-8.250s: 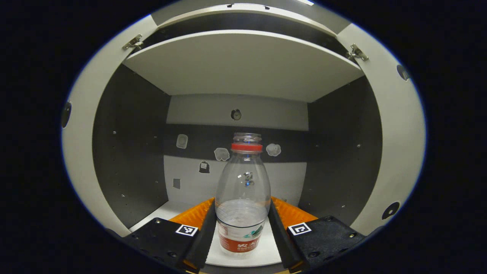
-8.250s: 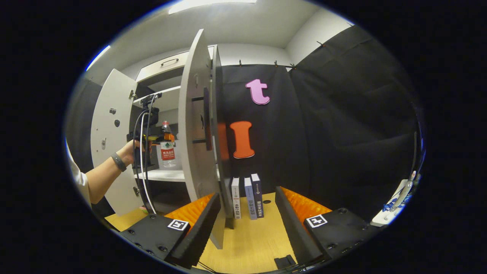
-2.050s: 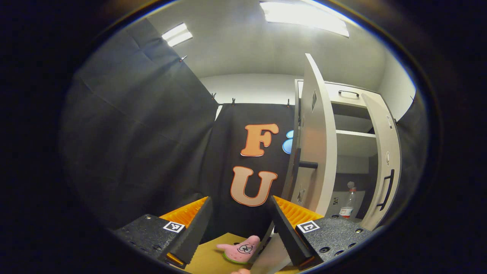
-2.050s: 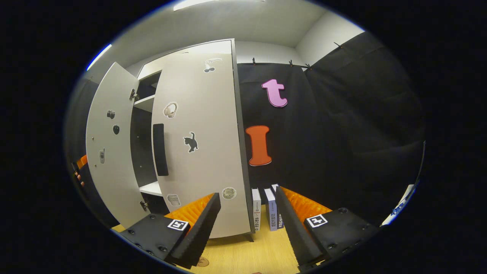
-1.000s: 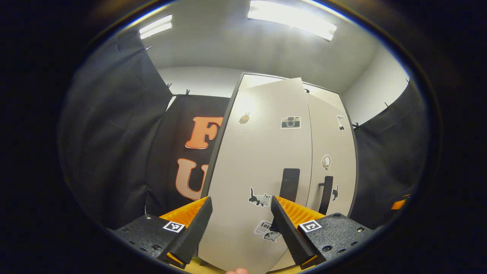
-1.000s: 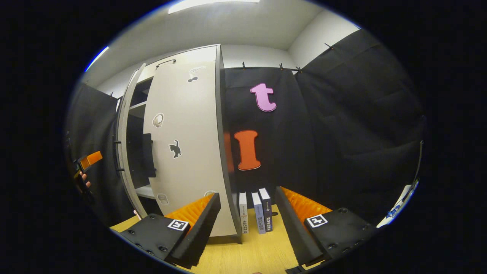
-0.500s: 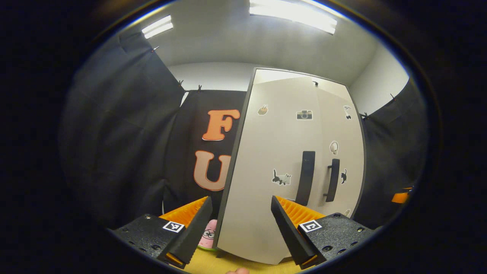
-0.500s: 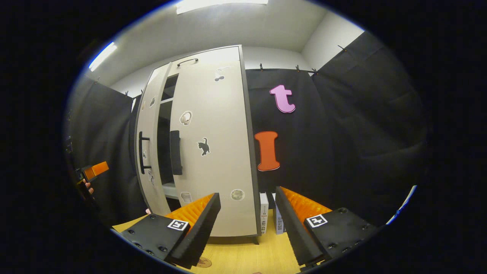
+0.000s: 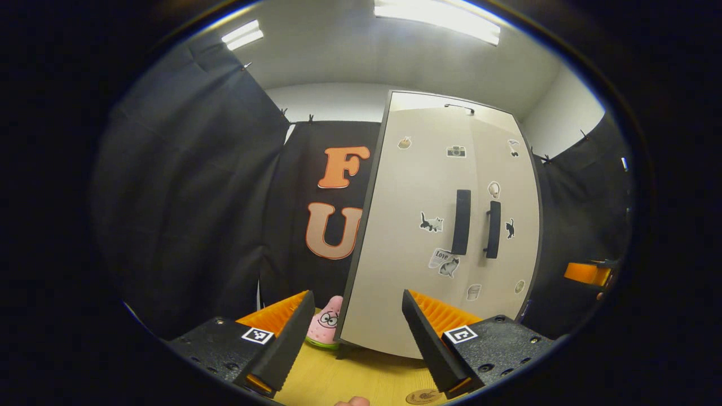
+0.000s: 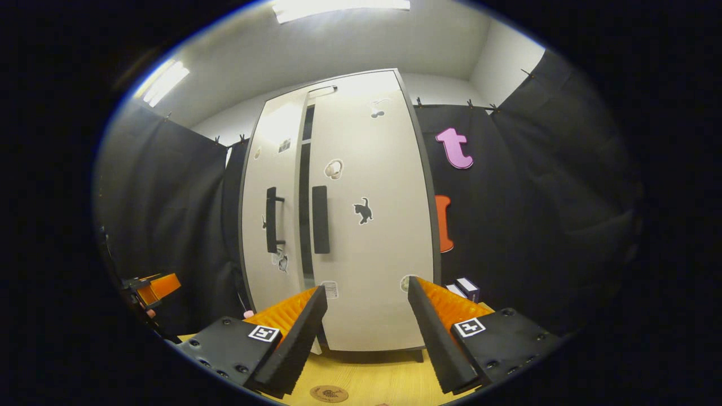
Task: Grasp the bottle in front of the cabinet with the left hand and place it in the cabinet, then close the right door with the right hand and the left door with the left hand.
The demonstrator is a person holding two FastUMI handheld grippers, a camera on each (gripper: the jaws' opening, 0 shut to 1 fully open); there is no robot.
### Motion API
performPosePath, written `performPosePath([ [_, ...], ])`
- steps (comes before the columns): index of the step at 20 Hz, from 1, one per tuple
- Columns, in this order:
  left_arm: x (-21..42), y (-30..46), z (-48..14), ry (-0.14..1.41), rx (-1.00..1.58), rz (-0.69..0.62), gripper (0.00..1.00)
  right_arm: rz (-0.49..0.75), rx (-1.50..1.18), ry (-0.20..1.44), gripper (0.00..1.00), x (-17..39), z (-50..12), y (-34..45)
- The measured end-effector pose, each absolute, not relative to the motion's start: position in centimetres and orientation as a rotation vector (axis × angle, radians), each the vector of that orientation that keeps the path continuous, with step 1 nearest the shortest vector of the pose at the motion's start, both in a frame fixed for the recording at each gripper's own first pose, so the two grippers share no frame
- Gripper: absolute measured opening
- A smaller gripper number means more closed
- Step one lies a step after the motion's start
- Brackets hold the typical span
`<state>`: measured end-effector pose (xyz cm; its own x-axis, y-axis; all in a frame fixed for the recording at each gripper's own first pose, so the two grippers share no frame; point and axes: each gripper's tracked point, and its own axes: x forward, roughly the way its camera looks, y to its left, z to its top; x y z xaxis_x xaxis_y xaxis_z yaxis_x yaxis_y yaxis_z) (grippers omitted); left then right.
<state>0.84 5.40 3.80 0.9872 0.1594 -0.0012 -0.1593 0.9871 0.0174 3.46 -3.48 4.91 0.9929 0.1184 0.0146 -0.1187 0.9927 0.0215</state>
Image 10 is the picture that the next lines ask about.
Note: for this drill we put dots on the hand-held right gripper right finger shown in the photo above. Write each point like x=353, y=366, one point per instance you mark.
x=434, y=344

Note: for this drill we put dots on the white cabinet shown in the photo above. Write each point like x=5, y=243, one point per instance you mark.
x=305, y=214

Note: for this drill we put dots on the white cabinet door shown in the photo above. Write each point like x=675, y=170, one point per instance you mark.
x=256, y=225
x=383, y=254

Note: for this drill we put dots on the grey blue book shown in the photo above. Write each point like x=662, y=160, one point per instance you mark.
x=454, y=290

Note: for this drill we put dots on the small pink object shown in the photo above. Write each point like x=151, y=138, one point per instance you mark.
x=248, y=313

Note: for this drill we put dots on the black backdrop cloth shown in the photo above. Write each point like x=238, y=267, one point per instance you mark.
x=536, y=225

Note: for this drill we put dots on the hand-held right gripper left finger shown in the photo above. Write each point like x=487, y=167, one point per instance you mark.
x=299, y=344

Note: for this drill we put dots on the round brown coaster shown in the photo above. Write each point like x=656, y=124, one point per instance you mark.
x=329, y=393

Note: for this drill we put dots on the small ceiling light panel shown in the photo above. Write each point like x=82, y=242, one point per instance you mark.
x=163, y=82

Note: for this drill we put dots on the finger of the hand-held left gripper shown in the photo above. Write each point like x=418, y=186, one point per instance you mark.
x=163, y=285

